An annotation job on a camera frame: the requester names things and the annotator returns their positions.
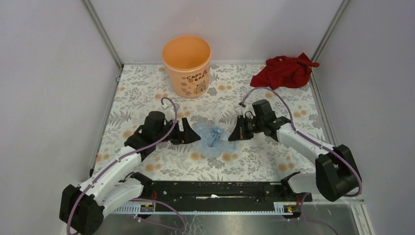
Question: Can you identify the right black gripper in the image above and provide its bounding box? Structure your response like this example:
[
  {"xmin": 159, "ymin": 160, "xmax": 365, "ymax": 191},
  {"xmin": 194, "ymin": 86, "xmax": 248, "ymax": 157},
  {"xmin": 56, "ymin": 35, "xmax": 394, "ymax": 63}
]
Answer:
[{"xmin": 228, "ymin": 115, "xmax": 264, "ymax": 142}]

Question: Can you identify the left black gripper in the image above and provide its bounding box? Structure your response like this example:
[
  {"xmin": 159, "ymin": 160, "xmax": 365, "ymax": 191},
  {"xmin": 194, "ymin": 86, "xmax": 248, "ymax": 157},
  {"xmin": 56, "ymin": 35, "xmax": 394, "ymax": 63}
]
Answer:
[{"xmin": 154, "ymin": 117, "xmax": 201, "ymax": 145}]

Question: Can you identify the light blue trash bag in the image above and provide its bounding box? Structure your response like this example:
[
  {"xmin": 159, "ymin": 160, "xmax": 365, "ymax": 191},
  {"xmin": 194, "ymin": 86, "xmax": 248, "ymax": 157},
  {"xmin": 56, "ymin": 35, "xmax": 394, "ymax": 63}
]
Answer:
[{"xmin": 192, "ymin": 123, "xmax": 237, "ymax": 158}]

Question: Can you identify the orange plastic trash bin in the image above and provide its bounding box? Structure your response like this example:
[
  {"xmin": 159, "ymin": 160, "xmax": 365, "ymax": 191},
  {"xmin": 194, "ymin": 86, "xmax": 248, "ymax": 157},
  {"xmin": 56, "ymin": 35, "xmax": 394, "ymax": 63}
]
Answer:
[{"xmin": 162, "ymin": 35, "xmax": 212, "ymax": 98}]

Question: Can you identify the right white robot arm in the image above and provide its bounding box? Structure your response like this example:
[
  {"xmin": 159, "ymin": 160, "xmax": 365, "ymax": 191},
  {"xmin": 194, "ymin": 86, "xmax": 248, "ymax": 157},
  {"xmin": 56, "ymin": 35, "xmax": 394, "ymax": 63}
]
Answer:
[{"xmin": 228, "ymin": 99, "xmax": 362, "ymax": 202}]

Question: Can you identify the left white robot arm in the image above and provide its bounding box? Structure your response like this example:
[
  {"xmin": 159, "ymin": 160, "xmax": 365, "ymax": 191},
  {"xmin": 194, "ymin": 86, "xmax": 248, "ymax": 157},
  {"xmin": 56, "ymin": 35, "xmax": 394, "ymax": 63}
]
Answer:
[{"xmin": 59, "ymin": 111, "xmax": 201, "ymax": 235}]

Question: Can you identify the floral patterned table mat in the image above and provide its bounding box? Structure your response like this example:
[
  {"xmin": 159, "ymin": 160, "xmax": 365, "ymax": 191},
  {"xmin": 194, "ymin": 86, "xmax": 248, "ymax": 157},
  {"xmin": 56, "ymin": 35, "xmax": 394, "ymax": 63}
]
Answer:
[{"xmin": 93, "ymin": 65, "xmax": 325, "ymax": 181}]

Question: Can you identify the red crumpled cloth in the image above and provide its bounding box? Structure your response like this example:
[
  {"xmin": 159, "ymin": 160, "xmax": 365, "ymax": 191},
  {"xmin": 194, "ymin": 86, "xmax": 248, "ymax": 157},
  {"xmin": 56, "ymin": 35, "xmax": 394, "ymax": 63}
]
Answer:
[{"xmin": 250, "ymin": 53, "xmax": 320, "ymax": 90}]

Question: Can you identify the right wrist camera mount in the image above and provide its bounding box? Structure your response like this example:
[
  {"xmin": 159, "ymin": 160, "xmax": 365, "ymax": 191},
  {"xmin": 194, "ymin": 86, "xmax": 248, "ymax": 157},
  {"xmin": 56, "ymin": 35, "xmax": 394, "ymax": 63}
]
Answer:
[{"xmin": 238, "ymin": 102, "xmax": 254, "ymax": 118}]

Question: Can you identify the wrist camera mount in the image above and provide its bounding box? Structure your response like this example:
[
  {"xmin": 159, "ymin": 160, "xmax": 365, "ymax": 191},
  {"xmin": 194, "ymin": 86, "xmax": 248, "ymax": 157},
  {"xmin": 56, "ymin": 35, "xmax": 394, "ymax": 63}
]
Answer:
[
  {"xmin": 238, "ymin": 102, "xmax": 254, "ymax": 118},
  {"xmin": 161, "ymin": 107, "xmax": 178, "ymax": 121}
]

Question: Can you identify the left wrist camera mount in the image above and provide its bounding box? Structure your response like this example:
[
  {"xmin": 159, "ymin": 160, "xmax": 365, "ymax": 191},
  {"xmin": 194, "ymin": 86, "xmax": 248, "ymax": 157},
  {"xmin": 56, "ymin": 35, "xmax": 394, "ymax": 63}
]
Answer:
[{"xmin": 161, "ymin": 107, "xmax": 178, "ymax": 121}]

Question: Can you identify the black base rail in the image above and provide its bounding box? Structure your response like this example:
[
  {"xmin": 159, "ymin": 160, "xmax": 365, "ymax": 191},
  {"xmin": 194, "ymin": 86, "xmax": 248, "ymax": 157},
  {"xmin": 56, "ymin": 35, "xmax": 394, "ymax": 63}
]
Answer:
[{"xmin": 130, "ymin": 172, "xmax": 312, "ymax": 210}]

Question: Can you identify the white slotted cable duct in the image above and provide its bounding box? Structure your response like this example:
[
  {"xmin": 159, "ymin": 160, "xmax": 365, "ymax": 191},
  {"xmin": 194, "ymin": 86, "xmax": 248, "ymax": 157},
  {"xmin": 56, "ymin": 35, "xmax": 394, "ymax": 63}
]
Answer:
[{"xmin": 112, "ymin": 202, "xmax": 300, "ymax": 216}]

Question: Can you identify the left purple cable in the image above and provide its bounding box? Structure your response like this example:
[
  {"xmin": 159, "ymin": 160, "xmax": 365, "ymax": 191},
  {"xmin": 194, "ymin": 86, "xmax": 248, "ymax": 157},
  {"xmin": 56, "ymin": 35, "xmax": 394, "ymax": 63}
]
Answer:
[{"xmin": 66, "ymin": 97, "xmax": 189, "ymax": 235}]

